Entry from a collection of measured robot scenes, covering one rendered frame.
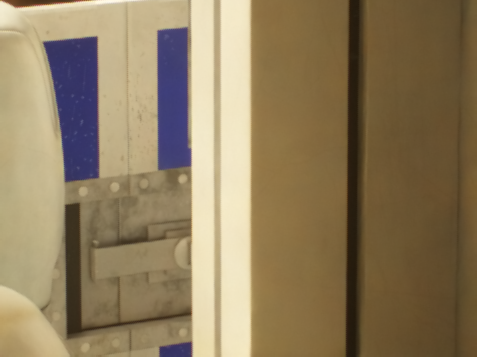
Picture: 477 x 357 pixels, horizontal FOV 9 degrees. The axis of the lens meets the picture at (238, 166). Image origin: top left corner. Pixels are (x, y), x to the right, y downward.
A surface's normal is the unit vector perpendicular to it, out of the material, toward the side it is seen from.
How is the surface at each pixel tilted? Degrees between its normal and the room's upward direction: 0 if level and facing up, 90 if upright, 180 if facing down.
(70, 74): 90
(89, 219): 90
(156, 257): 90
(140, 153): 90
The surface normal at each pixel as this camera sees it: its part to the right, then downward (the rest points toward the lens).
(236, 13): -0.93, 0.08
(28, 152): 0.73, 0.09
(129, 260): 0.48, 0.21
